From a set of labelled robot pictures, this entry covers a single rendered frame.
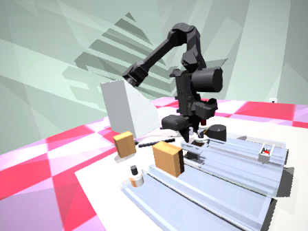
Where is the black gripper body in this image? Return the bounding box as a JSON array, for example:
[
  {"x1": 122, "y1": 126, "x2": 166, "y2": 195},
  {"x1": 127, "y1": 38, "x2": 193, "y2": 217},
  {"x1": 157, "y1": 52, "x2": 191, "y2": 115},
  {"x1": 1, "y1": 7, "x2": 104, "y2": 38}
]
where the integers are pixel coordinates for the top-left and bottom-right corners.
[{"x1": 161, "y1": 91, "x2": 199, "y2": 131}]

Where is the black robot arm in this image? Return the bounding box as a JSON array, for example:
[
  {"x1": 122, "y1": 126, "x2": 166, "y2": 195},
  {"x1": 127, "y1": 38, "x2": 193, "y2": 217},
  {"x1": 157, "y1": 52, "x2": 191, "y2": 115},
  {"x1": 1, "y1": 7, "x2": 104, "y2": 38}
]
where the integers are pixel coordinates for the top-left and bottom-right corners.
[{"x1": 122, "y1": 23, "x2": 223, "y2": 120}]

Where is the tan wooden block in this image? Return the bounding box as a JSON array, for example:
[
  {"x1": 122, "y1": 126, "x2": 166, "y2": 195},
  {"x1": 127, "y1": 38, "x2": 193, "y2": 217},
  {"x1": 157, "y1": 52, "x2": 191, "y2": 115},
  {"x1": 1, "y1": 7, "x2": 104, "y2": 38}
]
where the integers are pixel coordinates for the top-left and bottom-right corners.
[{"x1": 113, "y1": 131, "x2": 137, "y2": 158}]

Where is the tan cardboard box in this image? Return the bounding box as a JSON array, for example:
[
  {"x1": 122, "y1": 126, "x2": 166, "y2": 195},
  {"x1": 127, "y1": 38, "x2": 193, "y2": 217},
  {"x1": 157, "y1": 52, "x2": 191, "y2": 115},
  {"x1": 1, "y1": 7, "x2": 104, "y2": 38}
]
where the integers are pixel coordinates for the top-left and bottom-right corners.
[{"x1": 152, "y1": 141, "x2": 185, "y2": 178}]

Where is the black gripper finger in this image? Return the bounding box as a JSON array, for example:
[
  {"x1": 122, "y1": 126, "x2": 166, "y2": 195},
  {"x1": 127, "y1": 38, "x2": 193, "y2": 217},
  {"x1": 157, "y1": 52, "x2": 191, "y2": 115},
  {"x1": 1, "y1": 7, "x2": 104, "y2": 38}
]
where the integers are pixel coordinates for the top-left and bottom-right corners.
[
  {"x1": 179, "y1": 123, "x2": 192, "y2": 142},
  {"x1": 188, "y1": 116, "x2": 202, "y2": 134}
]

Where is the white jar with black cap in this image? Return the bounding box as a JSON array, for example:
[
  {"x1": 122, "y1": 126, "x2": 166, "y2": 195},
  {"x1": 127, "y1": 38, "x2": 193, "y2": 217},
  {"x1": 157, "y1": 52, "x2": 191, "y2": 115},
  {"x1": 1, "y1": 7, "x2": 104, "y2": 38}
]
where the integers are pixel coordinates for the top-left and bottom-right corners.
[{"x1": 129, "y1": 165, "x2": 145, "y2": 190}]

